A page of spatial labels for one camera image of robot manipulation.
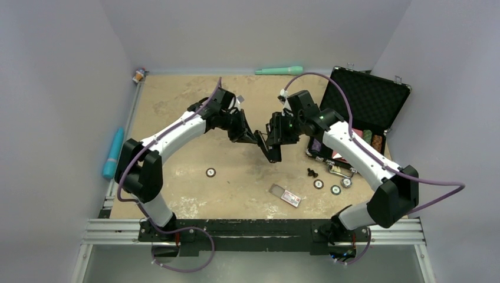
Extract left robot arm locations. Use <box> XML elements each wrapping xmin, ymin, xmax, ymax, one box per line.
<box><xmin>114</xmin><ymin>86</ymin><xmax>257</xmax><ymax>241</ymax></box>

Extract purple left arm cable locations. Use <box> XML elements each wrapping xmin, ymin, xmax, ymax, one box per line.
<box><xmin>117</xmin><ymin>77</ymin><xmax>223</xmax><ymax>274</ymax></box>

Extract staple box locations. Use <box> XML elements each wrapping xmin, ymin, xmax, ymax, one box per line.
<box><xmin>269</xmin><ymin>184</ymin><xmax>301</xmax><ymax>208</ymax></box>

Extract aluminium frame rail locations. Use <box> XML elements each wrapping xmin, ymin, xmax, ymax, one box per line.
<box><xmin>70</xmin><ymin>219</ymin><xmax>436</xmax><ymax>282</ymax></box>

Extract silver poker chip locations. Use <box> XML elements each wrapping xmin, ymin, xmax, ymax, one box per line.
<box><xmin>341</xmin><ymin>178</ymin><xmax>352</xmax><ymax>188</ymax></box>

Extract teal cylinder left edge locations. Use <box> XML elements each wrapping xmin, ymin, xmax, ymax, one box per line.
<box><xmin>101</xmin><ymin>127</ymin><xmax>124</xmax><ymax>179</ymax></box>

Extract black screw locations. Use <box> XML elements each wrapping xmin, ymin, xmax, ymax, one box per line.
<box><xmin>307</xmin><ymin>168</ymin><xmax>318</xmax><ymax>178</ymax></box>

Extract green poker chip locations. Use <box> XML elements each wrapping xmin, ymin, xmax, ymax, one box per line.
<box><xmin>330</xmin><ymin>185</ymin><xmax>341</xmax><ymax>195</ymax></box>

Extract small orange figurine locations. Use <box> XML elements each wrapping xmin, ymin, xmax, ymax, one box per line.
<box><xmin>132</xmin><ymin>68</ymin><xmax>148</xmax><ymax>84</ymax></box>

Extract brown poker chip left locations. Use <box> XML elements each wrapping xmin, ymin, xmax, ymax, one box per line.
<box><xmin>205</xmin><ymin>167</ymin><xmax>216</xmax><ymax>177</ymax></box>

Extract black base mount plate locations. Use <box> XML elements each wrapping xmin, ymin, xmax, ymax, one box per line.
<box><xmin>138</xmin><ymin>219</ymin><xmax>369</xmax><ymax>258</ymax></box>

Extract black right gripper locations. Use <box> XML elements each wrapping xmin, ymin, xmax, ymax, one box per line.
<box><xmin>267</xmin><ymin>111</ymin><xmax>304</xmax><ymax>145</ymax></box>

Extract silver carabiner keys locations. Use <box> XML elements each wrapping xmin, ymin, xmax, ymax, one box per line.
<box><xmin>327</xmin><ymin>164</ymin><xmax>357</xmax><ymax>179</ymax></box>

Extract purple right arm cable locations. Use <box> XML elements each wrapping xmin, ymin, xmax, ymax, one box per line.
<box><xmin>280</xmin><ymin>72</ymin><xmax>466</xmax><ymax>266</ymax></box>

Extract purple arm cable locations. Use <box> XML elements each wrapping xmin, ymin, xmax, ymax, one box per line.
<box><xmin>117</xmin><ymin>77</ymin><xmax>223</xmax><ymax>274</ymax></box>
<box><xmin>280</xmin><ymin>72</ymin><xmax>466</xmax><ymax>266</ymax></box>

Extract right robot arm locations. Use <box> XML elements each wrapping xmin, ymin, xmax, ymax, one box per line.
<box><xmin>256</xmin><ymin>90</ymin><xmax>419</xmax><ymax>240</ymax></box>

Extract black poker chip case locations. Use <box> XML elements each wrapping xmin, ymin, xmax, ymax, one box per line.
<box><xmin>305</xmin><ymin>67</ymin><xmax>412</xmax><ymax>169</ymax></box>

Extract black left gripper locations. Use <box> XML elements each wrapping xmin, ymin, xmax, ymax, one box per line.
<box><xmin>218</xmin><ymin>109</ymin><xmax>258</xmax><ymax>144</ymax></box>

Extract black stapler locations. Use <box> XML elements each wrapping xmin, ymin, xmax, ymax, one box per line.
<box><xmin>254</xmin><ymin>130</ymin><xmax>282</xmax><ymax>163</ymax></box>

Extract brown poker chip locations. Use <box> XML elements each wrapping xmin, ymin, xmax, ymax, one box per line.
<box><xmin>205</xmin><ymin>167</ymin><xmax>216</xmax><ymax>177</ymax></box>
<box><xmin>313</xmin><ymin>179</ymin><xmax>324</xmax><ymax>189</ymax></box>

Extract brown poker chip right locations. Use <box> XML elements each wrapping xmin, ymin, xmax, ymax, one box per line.
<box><xmin>313</xmin><ymin>179</ymin><xmax>324</xmax><ymax>189</ymax></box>

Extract green microphone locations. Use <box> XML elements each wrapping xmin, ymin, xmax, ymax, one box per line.
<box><xmin>254</xmin><ymin>66</ymin><xmax>304</xmax><ymax>75</ymax></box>

